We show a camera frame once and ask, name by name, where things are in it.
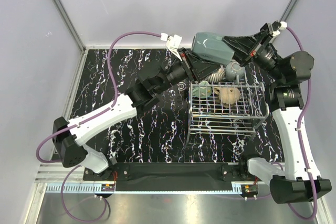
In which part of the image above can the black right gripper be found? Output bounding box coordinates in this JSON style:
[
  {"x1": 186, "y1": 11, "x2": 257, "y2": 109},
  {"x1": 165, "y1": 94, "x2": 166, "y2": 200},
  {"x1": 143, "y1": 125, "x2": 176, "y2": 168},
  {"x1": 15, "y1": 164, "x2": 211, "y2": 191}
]
[{"x1": 219, "y1": 30, "x2": 284, "y2": 83}]

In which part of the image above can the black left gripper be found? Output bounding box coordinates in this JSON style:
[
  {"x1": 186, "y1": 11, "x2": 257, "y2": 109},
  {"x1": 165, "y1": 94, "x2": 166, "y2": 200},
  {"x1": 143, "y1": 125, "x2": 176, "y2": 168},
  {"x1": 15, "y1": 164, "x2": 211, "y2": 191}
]
[{"x1": 154, "y1": 48, "x2": 221, "y2": 95}]

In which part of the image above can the white ribbed ceramic mug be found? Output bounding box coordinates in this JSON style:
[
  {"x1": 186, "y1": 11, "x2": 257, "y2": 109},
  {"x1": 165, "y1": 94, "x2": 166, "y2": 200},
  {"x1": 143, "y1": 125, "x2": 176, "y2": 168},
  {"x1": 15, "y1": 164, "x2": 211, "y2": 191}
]
[{"x1": 207, "y1": 67, "x2": 225, "y2": 84}]

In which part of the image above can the mint green cup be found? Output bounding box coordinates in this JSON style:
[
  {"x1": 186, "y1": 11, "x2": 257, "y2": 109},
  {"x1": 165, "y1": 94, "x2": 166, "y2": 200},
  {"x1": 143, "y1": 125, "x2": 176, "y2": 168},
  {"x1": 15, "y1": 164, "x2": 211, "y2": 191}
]
[{"x1": 192, "y1": 81, "x2": 212, "y2": 99}]

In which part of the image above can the grey-blue speckled ceramic mug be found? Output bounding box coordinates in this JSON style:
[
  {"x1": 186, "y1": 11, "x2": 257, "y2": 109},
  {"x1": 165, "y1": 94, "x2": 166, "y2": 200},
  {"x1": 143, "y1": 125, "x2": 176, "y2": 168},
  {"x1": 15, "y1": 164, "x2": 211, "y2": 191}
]
[{"x1": 225, "y1": 61, "x2": 245, "y2": 84}]

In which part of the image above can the teal faceted ceramic mug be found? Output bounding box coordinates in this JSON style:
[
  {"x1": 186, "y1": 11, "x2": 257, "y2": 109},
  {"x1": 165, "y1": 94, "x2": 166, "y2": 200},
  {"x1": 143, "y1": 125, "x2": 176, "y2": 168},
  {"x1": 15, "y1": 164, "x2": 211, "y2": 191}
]
[{"x1": 191, "y1": 32, "x2": 234, "y2": 65}]

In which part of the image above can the tan glazed ceramic mug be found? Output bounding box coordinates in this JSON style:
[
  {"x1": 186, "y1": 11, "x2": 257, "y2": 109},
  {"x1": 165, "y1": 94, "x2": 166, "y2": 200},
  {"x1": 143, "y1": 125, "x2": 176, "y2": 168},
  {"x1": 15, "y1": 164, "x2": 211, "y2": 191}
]
[{"x1": 214, "y1": 87, "x2": 240, "y2": 108}]

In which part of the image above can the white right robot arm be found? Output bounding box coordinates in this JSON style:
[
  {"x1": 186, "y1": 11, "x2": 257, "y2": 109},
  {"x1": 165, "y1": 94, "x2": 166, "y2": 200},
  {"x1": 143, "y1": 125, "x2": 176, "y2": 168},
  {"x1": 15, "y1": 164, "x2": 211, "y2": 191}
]
[{"x1": 223, "y1": 22, "x2": 332, "y2": 204}]

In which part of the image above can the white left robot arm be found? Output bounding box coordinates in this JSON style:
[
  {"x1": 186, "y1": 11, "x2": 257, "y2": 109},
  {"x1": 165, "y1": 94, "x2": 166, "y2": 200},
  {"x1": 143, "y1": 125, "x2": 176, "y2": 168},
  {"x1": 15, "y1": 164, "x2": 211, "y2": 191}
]
[{"x1": 52, "y1": 48, "x2": 222, "y2": 180}]

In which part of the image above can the black marble pattern mat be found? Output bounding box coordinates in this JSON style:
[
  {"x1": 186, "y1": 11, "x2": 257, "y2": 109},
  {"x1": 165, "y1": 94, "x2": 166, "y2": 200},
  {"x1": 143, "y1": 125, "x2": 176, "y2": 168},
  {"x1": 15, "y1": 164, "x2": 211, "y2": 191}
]
[{"x1": 70, "y1": 49, "x2": 285, "y2": 163}]

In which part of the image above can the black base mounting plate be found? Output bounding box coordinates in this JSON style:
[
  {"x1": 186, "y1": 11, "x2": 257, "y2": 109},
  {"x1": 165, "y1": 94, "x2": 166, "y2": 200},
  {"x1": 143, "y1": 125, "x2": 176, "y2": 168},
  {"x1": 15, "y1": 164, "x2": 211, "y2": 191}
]
[{"x1": 83, "y1": 163, "x2": 255, "y2": 192}]

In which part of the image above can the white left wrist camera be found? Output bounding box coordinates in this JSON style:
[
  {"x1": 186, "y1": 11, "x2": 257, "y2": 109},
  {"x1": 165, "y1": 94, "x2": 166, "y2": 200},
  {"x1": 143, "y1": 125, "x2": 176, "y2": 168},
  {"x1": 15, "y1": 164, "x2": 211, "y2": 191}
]
[{"x1": 160, "y1": 33, "x2": 182, "y2": 61}]

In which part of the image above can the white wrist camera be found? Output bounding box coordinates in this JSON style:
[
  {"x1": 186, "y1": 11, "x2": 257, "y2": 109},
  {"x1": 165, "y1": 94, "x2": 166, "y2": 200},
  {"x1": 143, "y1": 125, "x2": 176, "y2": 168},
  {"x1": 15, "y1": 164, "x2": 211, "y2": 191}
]
[
  {"x1": 160, "y1": 33, "x2": 182, "y2": 61},
  {"x1": 272, "y1": 21, "x2": 288, "y2": 37}
]

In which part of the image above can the silver wire dish rack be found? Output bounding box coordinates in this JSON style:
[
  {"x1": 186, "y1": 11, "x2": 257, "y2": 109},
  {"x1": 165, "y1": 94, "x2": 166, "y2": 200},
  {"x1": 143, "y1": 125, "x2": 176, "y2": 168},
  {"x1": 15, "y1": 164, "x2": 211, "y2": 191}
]
[{"x1": 186, "y1": 77, "x2": 270, "y2": 143}]

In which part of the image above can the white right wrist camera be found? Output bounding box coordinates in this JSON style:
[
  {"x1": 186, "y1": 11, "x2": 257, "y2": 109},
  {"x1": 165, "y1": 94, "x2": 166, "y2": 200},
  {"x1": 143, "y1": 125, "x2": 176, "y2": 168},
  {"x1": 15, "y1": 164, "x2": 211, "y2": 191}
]
[{"x1": 272, "y1": 21, "x2": 288, "y2": 37}]

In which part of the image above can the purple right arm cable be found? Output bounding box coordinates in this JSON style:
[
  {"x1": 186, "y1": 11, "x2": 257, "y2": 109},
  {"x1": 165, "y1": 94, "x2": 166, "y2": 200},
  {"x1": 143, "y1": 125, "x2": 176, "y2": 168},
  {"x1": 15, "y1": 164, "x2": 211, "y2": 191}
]
[{"x1": 259, "y1": 26, "x2": 318, "y2": 219}]

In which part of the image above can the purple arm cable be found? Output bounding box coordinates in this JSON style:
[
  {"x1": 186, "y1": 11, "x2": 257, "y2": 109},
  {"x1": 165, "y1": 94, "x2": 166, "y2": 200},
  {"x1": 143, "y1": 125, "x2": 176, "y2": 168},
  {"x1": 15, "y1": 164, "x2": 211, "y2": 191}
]
[
  {"x1": 35, "y1": 31, "x2": 170, "y2": 221},
  {"x1": 259, "y1": 26, "x2": 318, "y2": 219}
]

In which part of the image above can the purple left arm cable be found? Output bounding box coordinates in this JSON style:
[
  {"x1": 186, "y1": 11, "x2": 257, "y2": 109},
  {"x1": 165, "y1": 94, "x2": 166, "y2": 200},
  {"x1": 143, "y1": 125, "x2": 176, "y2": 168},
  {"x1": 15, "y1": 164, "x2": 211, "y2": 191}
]
[{"x1": 35, "y1": 31, "x2": 170, "y2": 221}]

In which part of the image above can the aluminium frame post left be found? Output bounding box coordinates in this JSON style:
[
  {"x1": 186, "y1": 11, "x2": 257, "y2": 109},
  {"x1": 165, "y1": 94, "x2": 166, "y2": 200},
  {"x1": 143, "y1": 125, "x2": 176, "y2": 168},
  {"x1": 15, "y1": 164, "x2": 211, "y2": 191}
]
[{"x1": 52, "y1": 0, "x2": 86, "y2": 53}]

